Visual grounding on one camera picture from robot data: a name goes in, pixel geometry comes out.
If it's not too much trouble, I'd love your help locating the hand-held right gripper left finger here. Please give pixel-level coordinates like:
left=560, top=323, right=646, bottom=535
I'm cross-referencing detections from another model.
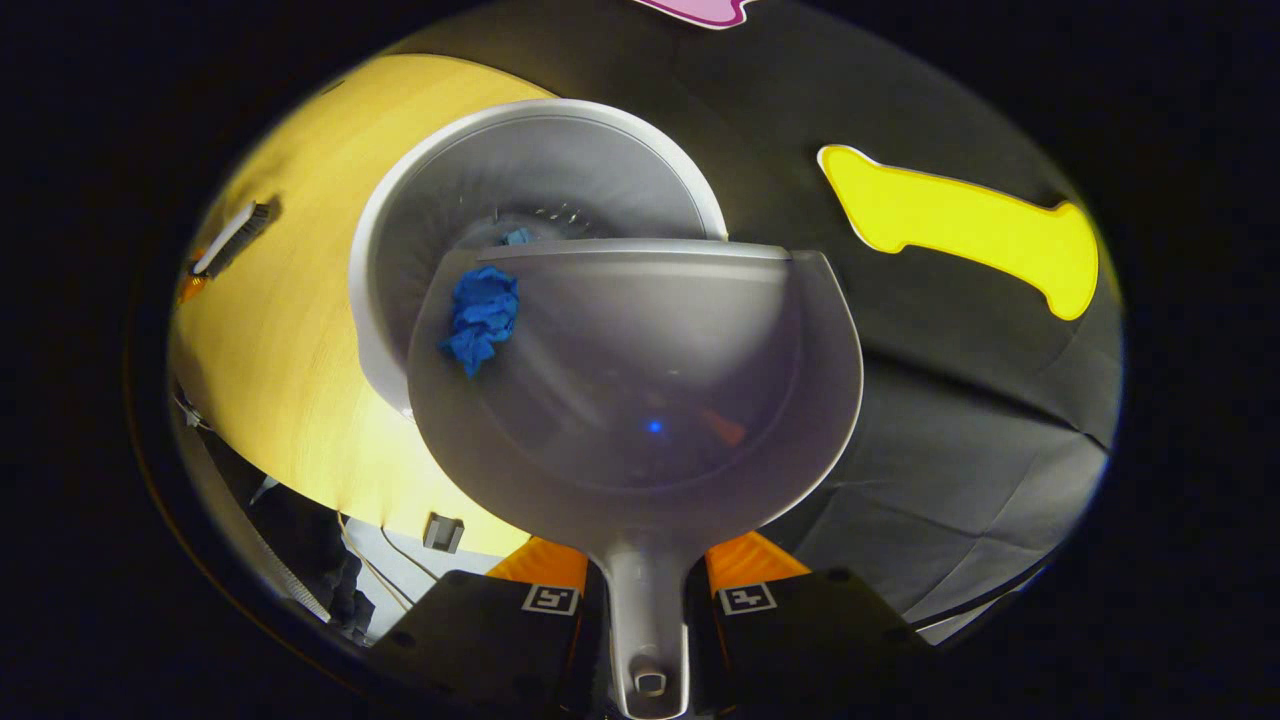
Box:
left=370, top=537, right=606, bottom=720

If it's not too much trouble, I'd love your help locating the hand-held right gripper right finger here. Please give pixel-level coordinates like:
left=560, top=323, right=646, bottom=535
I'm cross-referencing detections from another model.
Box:
left=690, top=530, right=936, bottom=720

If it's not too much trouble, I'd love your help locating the small grey broom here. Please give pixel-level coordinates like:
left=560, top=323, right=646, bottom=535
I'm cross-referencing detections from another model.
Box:
left=190, top=200, right=273, bottom=279

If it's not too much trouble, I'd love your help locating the blue paper trash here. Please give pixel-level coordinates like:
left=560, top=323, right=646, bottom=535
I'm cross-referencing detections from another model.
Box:
left=438, top=265, right=521, bottom=378

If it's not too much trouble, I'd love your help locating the grey dustpan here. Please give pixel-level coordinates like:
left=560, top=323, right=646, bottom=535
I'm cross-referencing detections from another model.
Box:
left=407, top=238, right=866, bottom=720

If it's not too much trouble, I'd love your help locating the white ribbed garbage bin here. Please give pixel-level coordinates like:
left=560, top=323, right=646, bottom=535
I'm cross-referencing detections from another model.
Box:
left=347, top=97, right=729, bottom=419

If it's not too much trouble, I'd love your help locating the wooden desktop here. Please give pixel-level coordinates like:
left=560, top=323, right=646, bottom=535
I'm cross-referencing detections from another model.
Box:
left=168, top=53, right=561, bottom=558

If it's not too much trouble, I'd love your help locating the dark cloth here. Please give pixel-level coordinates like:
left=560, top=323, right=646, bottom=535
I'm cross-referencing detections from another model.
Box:
left=235, top=470, right=376, bottom=641

